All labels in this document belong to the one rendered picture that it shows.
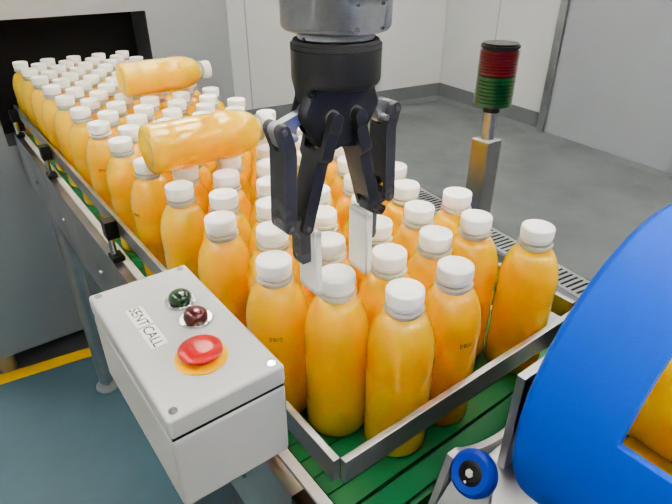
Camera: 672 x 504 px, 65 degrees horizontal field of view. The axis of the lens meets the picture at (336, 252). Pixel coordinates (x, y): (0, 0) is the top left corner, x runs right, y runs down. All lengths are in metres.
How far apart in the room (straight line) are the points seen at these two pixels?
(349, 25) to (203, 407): 0.30
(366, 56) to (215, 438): 0.32
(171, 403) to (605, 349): 0.30
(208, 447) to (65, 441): 1.59
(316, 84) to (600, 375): 0.29
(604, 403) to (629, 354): 0.03
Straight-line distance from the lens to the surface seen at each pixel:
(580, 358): 0.38
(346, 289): 0.53
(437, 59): 5.85
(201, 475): 0.47
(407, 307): 0.51
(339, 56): 0.43
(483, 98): 0.95
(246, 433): 0.47
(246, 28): 4.75
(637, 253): 0.40
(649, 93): 4.40
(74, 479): 1.91
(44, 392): 2.24
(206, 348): 0.45
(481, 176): 0.99
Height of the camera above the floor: 1.40
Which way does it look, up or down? 30 degrees down
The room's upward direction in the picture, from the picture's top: straight up
